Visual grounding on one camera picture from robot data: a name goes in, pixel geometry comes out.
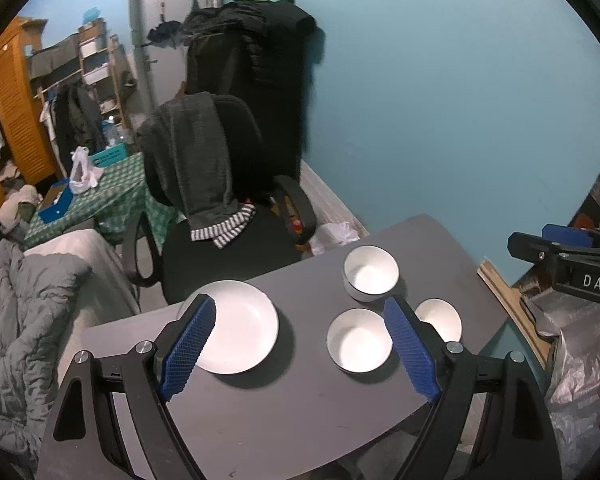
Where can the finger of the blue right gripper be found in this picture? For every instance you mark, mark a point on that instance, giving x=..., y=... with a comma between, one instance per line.
x=531, y=248
x=566, y=236

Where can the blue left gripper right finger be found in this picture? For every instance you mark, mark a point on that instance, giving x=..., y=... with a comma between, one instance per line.
x=400, y=322

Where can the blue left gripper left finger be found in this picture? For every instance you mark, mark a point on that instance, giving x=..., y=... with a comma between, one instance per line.
x=180, y=344

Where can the white plate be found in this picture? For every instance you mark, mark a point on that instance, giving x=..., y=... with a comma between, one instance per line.
x=245, y=330

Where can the large white bowl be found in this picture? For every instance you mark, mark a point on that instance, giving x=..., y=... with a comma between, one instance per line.
x=369, y=273

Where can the black office chair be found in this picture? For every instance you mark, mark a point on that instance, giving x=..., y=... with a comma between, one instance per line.
x=180, y=266

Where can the clear plastic sheet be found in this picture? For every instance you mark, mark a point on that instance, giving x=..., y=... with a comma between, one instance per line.
x=571, y=398

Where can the white plastic bag floor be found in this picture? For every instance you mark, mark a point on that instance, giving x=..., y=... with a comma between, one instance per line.
x=329, y=236

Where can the grey quilted blanket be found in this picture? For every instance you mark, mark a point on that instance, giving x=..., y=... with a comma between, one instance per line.
x=37, y=299

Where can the orange toy on floor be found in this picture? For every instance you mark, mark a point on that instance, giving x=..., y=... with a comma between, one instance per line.
x=296, y=222

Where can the blue cardboard box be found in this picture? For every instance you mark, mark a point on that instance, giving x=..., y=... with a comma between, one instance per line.
x=56, y=202

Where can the white plastic bag on table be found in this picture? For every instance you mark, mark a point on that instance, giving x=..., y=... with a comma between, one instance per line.
x=84, y=174

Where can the teal plastic crate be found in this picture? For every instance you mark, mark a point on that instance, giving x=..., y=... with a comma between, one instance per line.
x=110, y=156

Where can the dark grey towel striped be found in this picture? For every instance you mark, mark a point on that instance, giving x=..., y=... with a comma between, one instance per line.
x=187, y=167

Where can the hanging dark jackets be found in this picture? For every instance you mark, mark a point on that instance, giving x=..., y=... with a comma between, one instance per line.
x=77, y=122

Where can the wooden shelf rack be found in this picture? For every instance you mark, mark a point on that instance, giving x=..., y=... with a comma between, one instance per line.
x=104, y=70

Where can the black clothes pile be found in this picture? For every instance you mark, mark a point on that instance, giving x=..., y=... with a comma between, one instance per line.
x=256, y=51

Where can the orange wooden wardrobe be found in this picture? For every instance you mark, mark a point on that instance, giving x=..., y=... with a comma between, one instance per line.
x=20, y=110

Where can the grey door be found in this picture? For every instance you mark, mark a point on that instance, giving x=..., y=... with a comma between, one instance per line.
x=159, y=49

